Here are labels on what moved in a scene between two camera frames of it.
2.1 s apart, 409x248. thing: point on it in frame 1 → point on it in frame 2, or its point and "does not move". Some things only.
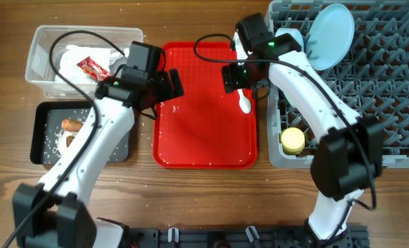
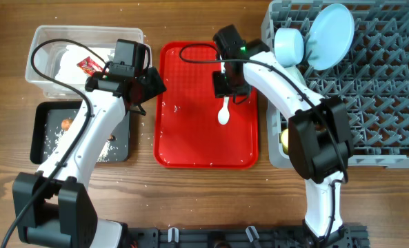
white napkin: x=69 y=71 does not move
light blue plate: x=330 y=35 does not move
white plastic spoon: x=244 y=102 → x=223 y=114
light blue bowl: x=297 y=36 does not move
